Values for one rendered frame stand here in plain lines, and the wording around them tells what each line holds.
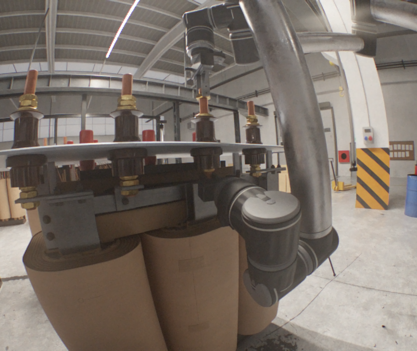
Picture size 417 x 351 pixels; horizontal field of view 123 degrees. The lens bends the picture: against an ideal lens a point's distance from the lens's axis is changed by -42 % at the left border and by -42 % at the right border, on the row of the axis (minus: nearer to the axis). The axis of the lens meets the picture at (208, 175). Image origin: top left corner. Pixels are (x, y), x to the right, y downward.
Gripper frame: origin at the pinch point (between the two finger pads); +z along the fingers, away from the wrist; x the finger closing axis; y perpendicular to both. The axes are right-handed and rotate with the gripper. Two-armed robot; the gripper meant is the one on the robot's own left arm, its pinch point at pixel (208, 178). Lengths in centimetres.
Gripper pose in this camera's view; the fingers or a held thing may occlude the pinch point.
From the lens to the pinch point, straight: 64.6
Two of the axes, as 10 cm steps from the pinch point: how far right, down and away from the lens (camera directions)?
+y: 0.2, -9.6, -2.7
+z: -3.5, -2.5, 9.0
